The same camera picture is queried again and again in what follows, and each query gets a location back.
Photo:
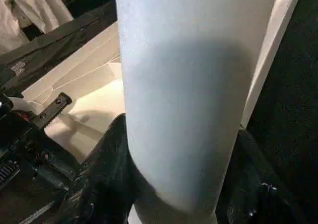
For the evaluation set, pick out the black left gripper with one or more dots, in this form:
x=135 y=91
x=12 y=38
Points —
x=37 y=154

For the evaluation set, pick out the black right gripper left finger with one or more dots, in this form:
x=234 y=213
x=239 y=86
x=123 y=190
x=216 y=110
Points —
x=109 y=179

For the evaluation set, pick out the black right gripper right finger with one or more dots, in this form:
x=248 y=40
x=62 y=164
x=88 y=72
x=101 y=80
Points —
x=253 y=196

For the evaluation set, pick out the white plastic table leg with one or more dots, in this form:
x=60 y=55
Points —
x=186 y=85

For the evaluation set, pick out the white plastic table top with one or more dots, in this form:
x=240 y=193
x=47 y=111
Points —
x=94 y=60

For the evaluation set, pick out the black mat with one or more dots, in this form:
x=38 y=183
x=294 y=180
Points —
x=293 y=85

